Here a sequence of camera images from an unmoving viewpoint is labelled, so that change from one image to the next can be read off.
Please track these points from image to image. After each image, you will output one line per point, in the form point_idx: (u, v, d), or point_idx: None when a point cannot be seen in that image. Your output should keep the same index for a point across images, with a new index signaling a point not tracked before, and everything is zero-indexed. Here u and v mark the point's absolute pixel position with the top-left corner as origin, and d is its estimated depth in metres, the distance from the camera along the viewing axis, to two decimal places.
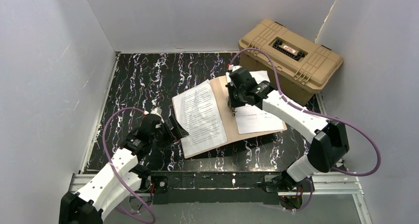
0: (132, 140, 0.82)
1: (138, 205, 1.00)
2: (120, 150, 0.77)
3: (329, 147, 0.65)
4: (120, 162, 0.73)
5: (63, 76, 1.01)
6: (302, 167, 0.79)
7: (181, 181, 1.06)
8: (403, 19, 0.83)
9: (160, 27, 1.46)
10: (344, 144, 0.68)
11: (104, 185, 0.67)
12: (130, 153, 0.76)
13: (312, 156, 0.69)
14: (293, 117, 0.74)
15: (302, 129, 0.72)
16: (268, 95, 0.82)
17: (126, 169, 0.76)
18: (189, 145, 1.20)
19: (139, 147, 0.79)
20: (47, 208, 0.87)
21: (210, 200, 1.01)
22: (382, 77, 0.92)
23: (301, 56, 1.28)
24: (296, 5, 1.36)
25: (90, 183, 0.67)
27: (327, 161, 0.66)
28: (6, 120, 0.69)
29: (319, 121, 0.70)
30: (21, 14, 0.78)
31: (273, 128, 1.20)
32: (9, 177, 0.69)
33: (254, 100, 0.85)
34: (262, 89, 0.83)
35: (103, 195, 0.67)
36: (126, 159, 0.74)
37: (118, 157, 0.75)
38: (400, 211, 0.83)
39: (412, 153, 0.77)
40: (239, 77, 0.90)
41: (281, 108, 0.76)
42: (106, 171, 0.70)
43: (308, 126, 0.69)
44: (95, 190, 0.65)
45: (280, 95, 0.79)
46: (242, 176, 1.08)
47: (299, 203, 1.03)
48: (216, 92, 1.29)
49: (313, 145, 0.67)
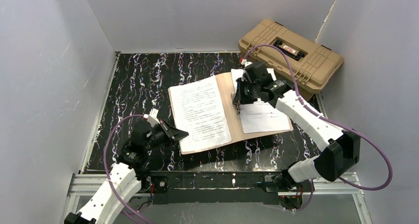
0: (128, 154, 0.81)
1: (138, 205, 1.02)
2: (117, 165, 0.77)
3: (340, 160, 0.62)
4: (118, 177, 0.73)
5: (63, 76, 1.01)
6: (306, 169, 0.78)
7: (181, 181, 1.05)
8: (403, 19, 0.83)
9: (160, 27, 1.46)
10: (356, 156, 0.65)
11: (105, 202, 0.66)
12: (126, 167, 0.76)
13: (320, 163, 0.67)
14: (307, 122, 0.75)
15: (315, 135, 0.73)
16: (283, 94, 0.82)
17: (125, 183, 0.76)
18: (189, 141, 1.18)
19: (135, 159, 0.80)
20: (46, 208, 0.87)
21: (210, 200, 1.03)
22: (382, 77, 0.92)
23: (301, 56, 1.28)
24: (296, 5, 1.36)
25: (90, 201, 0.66)
27: (335, 172, 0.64)
28: (6, 120, 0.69)
29: (333, 130, 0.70)
30: (21, 15, 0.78)
31: (279, 128, 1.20)
32: (8, 177, 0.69)
33: (268, 96, 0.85)
34: (277, 87, 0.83)
35: (104, 211, 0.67)
36: (124, 173, 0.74)
37: (115, 172, 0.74)
38: (400, 211, 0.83)
39: (412, 153, 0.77)
40: (255, 71, 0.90)
41: (296, 110, 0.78)
42: (104, 188, 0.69)
43: (322, 134, 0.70)
44: (96, 208, 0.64)
45: (296, 96, 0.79)
46: (242, 176, 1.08)
47: (299, 203, 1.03)
48: (221, 89, 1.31)
49: (324, 154, 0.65)
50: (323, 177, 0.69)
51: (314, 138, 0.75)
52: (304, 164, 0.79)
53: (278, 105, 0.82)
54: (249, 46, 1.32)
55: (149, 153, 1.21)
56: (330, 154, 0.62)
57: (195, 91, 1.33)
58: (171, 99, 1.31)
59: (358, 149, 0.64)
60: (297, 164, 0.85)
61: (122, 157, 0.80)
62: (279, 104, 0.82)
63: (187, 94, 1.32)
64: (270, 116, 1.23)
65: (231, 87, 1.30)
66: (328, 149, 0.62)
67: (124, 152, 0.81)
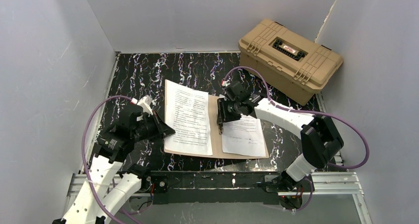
0: (107, 142, 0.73)
1: (138, 205, 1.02)
2: (96, 159, 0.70)
3: (319, 142, 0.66)
4: (100, 175, 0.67)
5: (63, 76, 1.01)
6: (301, 166, 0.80)
7: (181, 181, 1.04)
8: (403, 18, 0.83)
9: (160, 27, 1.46)
10: (336, 136, 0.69)
11: (88, 205, 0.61)
12: (106, 161, 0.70)
13: (306, 154, 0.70)
14: (282, 118, 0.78)
15: (292, 127, 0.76)
16: (258, 103, 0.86)
17: (110, 178, 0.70)
18: (175, 141, 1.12)
19: (116, 146, 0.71)
20: (45, 208, 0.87)
21: (210, 200, 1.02)
22: (383, 77, 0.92)
23: (301, 56, 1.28)
24: (296, 5, 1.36)
25: (73, 206, 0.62)
27: (322, 156, 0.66)
28: (6, 119, 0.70)
29: (305, 117, 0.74)
30: (21, 15, 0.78)
31: (256, 155, 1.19)
32: (9, 176, 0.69)
33: (247, 110, 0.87)
34: (253, 99, 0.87)
35: (93, 212, 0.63)
36: (104, 170, 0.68)
37: (96, 168, 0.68)
38: (400, 211, 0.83)
39: (413, 154, 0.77)
40: (233, 90, 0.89)
41: (272, 111, 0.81)
42: (85, 191, 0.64)
43: (296, 123, 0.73)
44: (80, 214, 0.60)
45: (268, 101, 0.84)
46: (242, 177, 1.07)
47: (299, 203, 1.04)
48: (211, 106, 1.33)
49: (303, 142, 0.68)
50: (316, 166, 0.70)
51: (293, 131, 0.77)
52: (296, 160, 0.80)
53: (259, 114, 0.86)
54: (248, 46, 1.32)
55: (149, 153, 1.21)
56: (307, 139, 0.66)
57: (189, 97, 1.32)
58: (166, 92, 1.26)
59: (335, 129, 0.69)
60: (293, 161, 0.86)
61: (101, 149, 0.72)
62: (257, 112, 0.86)
63: (181, 94, 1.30)
64: (248, 142, 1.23)
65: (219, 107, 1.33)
66: (303, 133, 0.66)
67: (103, 141, 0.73)
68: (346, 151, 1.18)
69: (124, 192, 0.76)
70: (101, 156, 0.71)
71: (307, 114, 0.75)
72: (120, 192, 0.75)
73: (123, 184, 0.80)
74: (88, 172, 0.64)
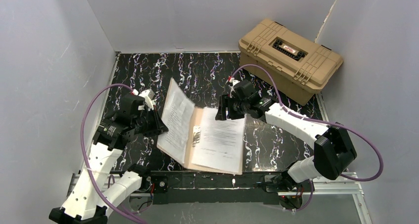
0: (105, 129, 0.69)
1: (138, 205, 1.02)
2: (95, 146, 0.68)
3: (333, 154, 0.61)
4: (98, 163, 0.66)
5: (63, 76, 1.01)
6: (305, 169, 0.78)
7: (181, 181, 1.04)
8: (403, 18, 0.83)
9: (159, 26, 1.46)
10: (349, 148, 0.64)
11: (88, 194, 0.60)
12: (105, 149, 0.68)
13: (316, 164, 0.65)
14: (296, 126, 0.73)
15: (305, 137, 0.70)
16: (269, 108, 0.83)
17: (108, 166, 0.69)
18: (166, 142, 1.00)
19: (114, 131, 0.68)
20: (46, 208, 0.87)
21: (210, 200, 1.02)
22: (382, 77, 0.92)
23: (301, 56, 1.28)
24: (296, 5, 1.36)
25: (73, 194, 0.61)
27: (335, 168, 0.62)
28: (6, 119, 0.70)
29: (319, 127, 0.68)
30: (21, 14, 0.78)
31: (228, 169, 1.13)
32: (9, 176, 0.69)
33: (258, 113, 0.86)
34: (265, 103, 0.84)
35: (93, 201, 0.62)
36: (104, 157, 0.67)
37: (94, 156, 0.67)
38: (400, 211, 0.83)
39: (413, 154, 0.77)
40: (243, 90, 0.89)
41: (283, 118, 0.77)
42: (84, 179, 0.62)
43: (309, 132, 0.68)
44: (79, 202, 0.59)
45: (280, 106, 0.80)
46: (242, 176, 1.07)
47: (299, 203, 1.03)
48: (193, 119, 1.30)
49: (316, 153, 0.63)
50: (327, 178, 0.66)
51: (305, 140, 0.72)
52: (303, 164, 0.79)
53: (269, 119, 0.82)
54: (248, 46, 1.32)
55: (149, 153, 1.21)
56: (320, 150, 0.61)
57: (184, 101, 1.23)
58: (171, 84, 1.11)
59: (349, 140, 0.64)
60: (296, 164, 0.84)
61: (100, 136, 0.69)
62: (267, 117, 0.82)
63: (180, 95, 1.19)
64: (223, 156, 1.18)
65: (199, 121, 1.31)
66: (316, 144, 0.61)
67: (101, 127, 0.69)
68: None
69: (125, 187, 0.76)
70: (100, 143, 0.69)
71: (321, 124, 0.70)
72: (121, 186, 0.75)
73: (124, 180, 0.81)
74: (87, 160, 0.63)
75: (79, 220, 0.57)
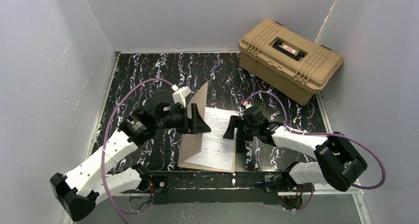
0: (133, 121, 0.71)
1: (138, 205, 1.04)
2: (117, 133, 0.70)
3: (338, 163, 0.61)
4: (113, 150, 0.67)
5: (63, 76, 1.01)
6: (309, 173, 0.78)
7: (181, 181, 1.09)
8: (403, 19, 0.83)
9: (160, 27, 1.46)
10: (356, 156, 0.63)
11: (92, 173, 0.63)
12: (125, 139, 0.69)
13: (326, 177, 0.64)
14: (298, 141, 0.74)
15: (309, 151, 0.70)
16: (274, 130, 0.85)
17: (120, 156, 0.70)
18: None
19: (140, 129, 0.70)
20: (45, 209, 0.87)
21: (210, 200, 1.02)
22: (382, 77, 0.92)
23: (301, 56, 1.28)
24: (296, 5, 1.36)
25: (79, 166, 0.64)
27: (346, 179, 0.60)
28: (6, 119, 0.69)
29: (319, 138, 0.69)
30: (21, 16, 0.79)
31: (221, 167, 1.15)
32: (9, 176, 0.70)
33: (267, 139, 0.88)
34: (271, 128, 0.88)
35: (92, 181, 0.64)
36: (121, 146, 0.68)
37: (112, 141, 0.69)
38: (401, 211, 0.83)
39: (412, 154, 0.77)
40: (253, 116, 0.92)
41: (287, 136, 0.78)
42: (96, 157, 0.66)
43: (309, 144, 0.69)
44: (82, 177, 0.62)
45: (284, 127, 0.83)
46: (242, 177, 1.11)
47: (299, 203, 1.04)
48: None
49: (321, 164, 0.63)
50: (340, 191, 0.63)
51: (310, 154, 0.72)
52: (308, 169, 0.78)
53: (278, 141, 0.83)
54: (248, 46, 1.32)
55: (148, 153, 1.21)
56: (322, 159, 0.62)
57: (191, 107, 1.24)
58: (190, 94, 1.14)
59: (354, 149, 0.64)
60: (300, 167, 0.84)
61: (125, 126, 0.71)
62: (275, 139, 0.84)
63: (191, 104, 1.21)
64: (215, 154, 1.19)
65: None
66: (317, 153, 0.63)
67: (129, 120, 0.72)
68: None
69: (123, 182, 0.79)
70: (122, 132, 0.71)
71: (322, 136, 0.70)
72: (119, 181, 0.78)
73: (124, 176, 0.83)
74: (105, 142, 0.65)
75: (74, 193, 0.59)
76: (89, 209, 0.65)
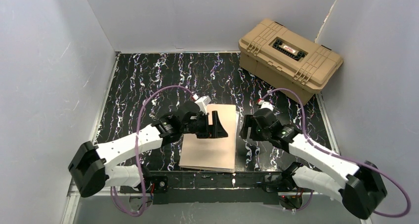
0: (164, 123, 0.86)
1: (138, 205, 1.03)
2: (150, 127, 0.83)
3: (367, 197, 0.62)
4: (145, 138, 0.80)
5: (63, 76, 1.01)
6: (318, 187, 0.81)
7: (181, 181, 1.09)
8: (403, 19, 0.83)
9: (160, 27, 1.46)
10: (381, 188, 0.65)
11: (122, 152, 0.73)
12: (156, 134, 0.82)
13: (347, 202, 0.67)
14: (322, 162, 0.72)
15: (332, 173, 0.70)
16: (293, 139, 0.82)
17: (147, 148, 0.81)
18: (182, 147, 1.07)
19: (170, 130, 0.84)
20: (44, 209, 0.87)
21: (210, 200, 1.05)
22: (382, 77, 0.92)
23: (301, 56, 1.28)
24: (295, 6, 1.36)
25: (111, 143, 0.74)
27: (368, 209, 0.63)
28: (7, 119, 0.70)
29: (349, 165, 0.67)
30: (22, 15, 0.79)
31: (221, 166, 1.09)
32: (9, 175, 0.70)
33: (279, 144, 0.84)
34: (287, 133, 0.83)
35: (117, 159, 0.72)
36: (151, 138, 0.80)
37: (145, 133, 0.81)
38: (401, 211, 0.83)
39: (412, 154, 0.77)
40: (265, 119, 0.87)
41: (309, 152, 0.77)
42: (130, 140, 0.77)
43: (338, 170, 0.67)
44: (112, 152, 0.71)
45: (306, 138, 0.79)
46: (242, 177, 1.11)
47: (299, 203, 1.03)
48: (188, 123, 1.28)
49: (348, 194, 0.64)
50: (358, 217, 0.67)
51: (332, 177, 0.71)
52: (318, 182, 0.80)
53: (293, 151, 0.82)
54: (249, 46, 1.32)
55: (149, 153, 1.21)
56: (353, 191, 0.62)
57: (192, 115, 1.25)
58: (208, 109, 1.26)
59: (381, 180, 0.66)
60: (308, 176, 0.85)
61: (157, 124, 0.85)
62: (291, 149, 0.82)
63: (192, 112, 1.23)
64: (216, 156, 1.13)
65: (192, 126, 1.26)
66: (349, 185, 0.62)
67: (162, 120, 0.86)
68: (346, 151, 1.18)
69: (128, 176, 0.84)
70: (154, 128, 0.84)
71: (351, 163, 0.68)
72: (125, 174, 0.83)
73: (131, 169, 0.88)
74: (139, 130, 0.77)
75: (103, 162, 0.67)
76: (95, 189, 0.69)
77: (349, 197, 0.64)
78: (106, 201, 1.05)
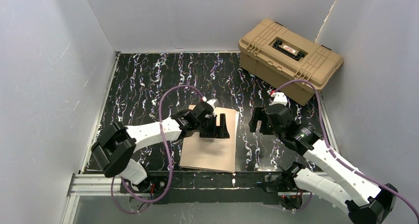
0: (182, 117, 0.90)
1: (138, 205, 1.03)
2: (170, 119, 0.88)
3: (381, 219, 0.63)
4: (168, 126, 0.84)
5: (63, 76, 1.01)
6: (321, 193, 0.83)
7: (181, 181, 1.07)
8: (403, 19, 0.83)
9: (160, 27, 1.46)
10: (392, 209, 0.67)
11: (149, 135, 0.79)
12: (177, 126, 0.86)
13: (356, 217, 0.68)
14: (343, 177, 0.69)
15: (350, 190, 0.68)
16: (314, 146, 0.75)
17: (169, 137, 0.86)
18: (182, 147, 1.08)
19: (187, 125, 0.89)
20: (44, 209, 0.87)
21: (210, 200, 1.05)
22: (382, 77, 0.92)
23: (301, 56, 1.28)
24: (295, 6, 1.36)
25: (138, 127, 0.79)
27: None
28: (7, 119, 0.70)
29: (371, 187, 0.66)
30: (22, 15, 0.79)
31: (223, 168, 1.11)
32: (9, 175, 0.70)
33: (296, 146, 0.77)
34: (305, 137, 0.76)
35: (145, 141, 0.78)
36: (173, 127, 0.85)
37: (167, 122, 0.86)
38: (401, 211, 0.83)
39: (412, 154, 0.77)
40: (280, 117, 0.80)
41: (328, 163, 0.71)
42: (154, 126, 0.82)
43: (360, 191, 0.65)
44: (140, 134, 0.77)
45: (327, 148, 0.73)
46: (243, 177, 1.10)
47: (299, 203, 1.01)
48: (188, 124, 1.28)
49: (363, 212, 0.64)
50: None
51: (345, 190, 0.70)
52: (324, 189, 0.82)
53: (307, 156, 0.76)
54: (249, 46, 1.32)
55: (148, 153, 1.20)
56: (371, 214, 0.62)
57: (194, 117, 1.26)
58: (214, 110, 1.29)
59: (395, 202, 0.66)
60: (311, 179, 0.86)
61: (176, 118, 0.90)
62: (308, 155, 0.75)
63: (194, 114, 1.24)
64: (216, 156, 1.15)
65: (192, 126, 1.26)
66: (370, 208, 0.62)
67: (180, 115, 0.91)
68: (346, 151, 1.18)
69: (137, 169, 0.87)
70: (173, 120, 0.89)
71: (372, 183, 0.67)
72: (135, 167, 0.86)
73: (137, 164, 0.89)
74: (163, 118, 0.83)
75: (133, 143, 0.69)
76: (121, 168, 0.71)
77: (360, 214, 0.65)
78: (107, 201, 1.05)
